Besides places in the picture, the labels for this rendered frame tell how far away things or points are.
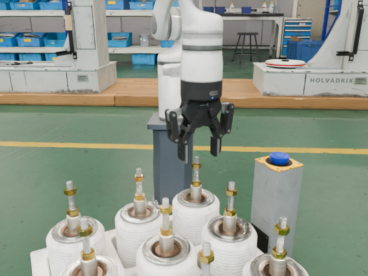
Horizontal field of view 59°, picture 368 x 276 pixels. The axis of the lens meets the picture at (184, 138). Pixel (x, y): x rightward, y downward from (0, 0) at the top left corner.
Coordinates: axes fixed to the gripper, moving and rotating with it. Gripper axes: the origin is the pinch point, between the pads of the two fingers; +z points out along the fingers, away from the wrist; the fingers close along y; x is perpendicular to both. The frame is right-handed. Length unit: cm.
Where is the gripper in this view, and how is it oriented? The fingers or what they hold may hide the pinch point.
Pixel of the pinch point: (200, 152)
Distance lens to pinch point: 63.2
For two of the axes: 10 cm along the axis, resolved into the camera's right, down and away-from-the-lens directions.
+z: 0.0, 9.4, 3.3
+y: 8.8, -1.6, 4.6
